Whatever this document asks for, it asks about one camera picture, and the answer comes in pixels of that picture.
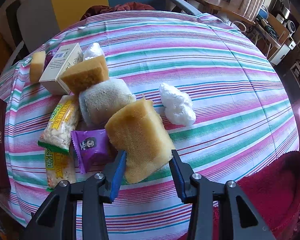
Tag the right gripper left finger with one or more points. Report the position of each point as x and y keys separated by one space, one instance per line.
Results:
x=56 y=217

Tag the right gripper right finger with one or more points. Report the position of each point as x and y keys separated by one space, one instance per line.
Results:
x=238 y=218

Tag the white plastic bag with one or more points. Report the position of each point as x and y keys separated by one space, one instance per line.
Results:
x=178 y=105

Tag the small yellow sponge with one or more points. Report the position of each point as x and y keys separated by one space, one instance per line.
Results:
x=37 y=66

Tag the white cardboard box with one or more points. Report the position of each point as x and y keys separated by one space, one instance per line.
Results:
x=65 y=57

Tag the purple snack packet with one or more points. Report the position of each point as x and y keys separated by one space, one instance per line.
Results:
x=91 y=146
x=49 y=56

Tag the dark red blanket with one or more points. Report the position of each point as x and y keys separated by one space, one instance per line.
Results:
x=277 y=179

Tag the lower rice cracker packet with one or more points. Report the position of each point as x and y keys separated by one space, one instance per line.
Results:
x=59 y=167

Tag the rice cracker packet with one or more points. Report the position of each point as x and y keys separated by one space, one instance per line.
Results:
x=63 y=120
x=59 y=167

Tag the upper rice cracker packet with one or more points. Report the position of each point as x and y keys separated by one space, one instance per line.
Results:
x=63 y=120

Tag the grey knitted cloth roll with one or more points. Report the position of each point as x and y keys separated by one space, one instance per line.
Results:
x=99 y=102

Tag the small white plastic wad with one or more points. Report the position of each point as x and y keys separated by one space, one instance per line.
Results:
x=93 y=51

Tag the grey yellow blue chair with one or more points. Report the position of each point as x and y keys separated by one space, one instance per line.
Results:
x=40 y=20

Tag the dark red clothing on chair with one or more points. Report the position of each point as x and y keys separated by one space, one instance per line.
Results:
x=102 y=9

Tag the wooden desk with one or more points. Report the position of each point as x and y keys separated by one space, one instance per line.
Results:
x=223 y=6

